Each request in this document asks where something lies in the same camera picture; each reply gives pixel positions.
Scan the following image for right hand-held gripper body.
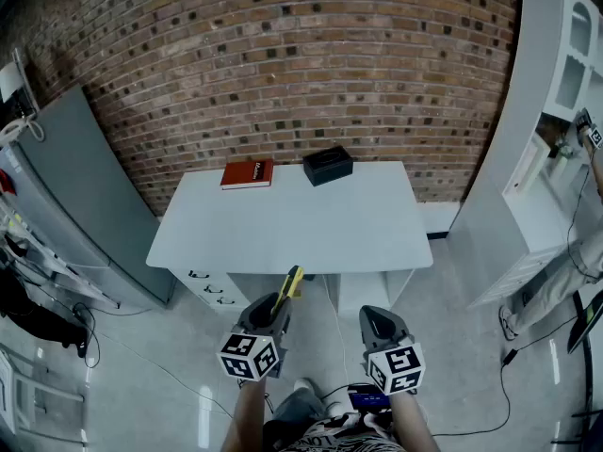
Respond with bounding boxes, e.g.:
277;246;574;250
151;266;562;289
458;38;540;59
361;338;427;396

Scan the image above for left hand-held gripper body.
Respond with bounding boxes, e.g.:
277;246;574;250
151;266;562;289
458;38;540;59
216;318;290;383

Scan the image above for yellow black utility knife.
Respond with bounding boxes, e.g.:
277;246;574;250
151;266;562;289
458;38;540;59
269;265;305;324

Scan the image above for person's right forearm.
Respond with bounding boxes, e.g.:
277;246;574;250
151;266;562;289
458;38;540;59
389;390;442;452

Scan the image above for person's left forearm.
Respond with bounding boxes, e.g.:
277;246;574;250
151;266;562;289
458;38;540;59
220;376;268;452

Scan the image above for blue screen waist device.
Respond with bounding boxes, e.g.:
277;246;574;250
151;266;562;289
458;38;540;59
347;382;393;412

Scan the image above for person's grey trousers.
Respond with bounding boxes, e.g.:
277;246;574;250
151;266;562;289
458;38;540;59
271;387;332;426

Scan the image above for person's patterned shirt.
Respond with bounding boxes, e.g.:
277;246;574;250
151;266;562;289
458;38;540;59
260;411;402;452

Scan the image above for white desk with drawers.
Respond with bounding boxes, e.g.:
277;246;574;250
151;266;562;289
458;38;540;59
145;159;435;314

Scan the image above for red hardcover book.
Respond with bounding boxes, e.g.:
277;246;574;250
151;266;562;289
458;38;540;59
220;158;275;192

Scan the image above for black tissue box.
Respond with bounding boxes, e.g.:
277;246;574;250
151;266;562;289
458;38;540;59
301;145;355;188

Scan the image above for black tilted board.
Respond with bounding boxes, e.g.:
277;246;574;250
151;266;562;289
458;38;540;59
566;289;603;356

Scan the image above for grey refrigerator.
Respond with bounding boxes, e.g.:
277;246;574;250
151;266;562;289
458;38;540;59
0;85;176;309

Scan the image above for white shelf cabinet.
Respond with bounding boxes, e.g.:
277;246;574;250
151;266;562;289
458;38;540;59
446;0;603;309

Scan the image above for white step ladder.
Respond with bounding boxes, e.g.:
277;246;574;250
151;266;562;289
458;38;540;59
0;344;87;444

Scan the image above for white floor cable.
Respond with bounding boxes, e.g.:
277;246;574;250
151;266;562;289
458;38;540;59
91;330;235;421

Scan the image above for black looped floor cable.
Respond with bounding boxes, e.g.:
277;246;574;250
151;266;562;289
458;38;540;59
70;301;155;370

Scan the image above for coiled white cable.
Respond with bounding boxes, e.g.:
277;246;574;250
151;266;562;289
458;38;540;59
0;112;47;146

